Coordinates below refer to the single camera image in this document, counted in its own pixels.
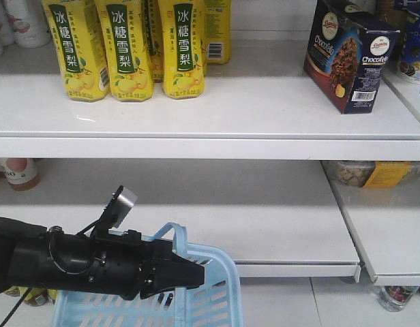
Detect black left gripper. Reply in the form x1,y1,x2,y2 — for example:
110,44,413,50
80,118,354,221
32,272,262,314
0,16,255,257
87,230,205,300

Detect light blue plastic basket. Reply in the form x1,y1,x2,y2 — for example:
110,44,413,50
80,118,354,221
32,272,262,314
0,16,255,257
51,223,244,326

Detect dark blue cookie box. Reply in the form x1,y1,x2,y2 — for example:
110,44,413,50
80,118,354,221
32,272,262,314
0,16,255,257
303,1,400,114

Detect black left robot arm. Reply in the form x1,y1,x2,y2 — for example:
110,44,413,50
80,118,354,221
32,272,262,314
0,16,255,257
0,217,205,300

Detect white supermarket shelf unit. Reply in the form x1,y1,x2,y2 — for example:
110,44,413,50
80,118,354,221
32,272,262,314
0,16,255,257
0,1,420,326

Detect peach drink bottle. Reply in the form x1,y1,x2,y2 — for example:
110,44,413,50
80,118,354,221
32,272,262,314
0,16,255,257
0,158,40,191

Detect yellow-labelled nut box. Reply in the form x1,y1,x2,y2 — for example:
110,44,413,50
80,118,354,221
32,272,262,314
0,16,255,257
321,160,420,188

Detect clear jar bottom right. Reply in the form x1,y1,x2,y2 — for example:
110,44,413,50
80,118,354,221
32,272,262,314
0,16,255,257
378,285,419,312

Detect pear tea bottle right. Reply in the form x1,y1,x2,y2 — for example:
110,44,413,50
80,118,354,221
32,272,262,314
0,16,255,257
158,1,205,99

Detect pear tea bottle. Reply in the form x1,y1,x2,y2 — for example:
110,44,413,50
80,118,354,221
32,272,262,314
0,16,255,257
42,1,110,102
158,1,205,99
95,1,153,102
205,0,231,65

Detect pear tea bottle middle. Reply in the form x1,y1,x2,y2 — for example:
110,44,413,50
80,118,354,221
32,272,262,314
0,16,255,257
95,1,153,102

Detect pear tea bottle back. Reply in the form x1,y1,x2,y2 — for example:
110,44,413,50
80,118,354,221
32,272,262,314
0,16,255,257
205,0,231,65

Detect pear tea bottle left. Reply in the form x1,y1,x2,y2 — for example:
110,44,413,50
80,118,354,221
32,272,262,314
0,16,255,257
42,1,110,102

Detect white pink yogurt bottle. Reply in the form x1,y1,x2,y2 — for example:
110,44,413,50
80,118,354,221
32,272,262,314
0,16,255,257
3,0,51,48

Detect blue cookie cup package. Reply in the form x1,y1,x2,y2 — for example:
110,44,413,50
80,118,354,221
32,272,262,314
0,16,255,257
397,11,420,84

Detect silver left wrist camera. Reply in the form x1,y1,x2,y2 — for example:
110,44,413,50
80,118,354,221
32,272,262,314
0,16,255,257
78,185,138,234

